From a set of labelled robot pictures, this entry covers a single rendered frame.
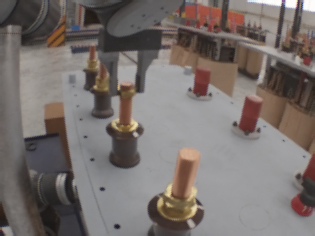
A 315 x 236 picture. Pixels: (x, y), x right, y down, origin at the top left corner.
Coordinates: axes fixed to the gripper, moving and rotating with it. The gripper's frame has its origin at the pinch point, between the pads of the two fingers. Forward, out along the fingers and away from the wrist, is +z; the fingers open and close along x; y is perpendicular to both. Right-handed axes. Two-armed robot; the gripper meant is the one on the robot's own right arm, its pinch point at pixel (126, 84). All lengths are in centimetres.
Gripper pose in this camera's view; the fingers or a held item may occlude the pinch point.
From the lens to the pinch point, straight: 52.2
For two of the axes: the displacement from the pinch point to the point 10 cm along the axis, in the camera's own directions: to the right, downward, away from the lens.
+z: -0.9, 8.9, 4.6
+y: -4.7, -4.4, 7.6
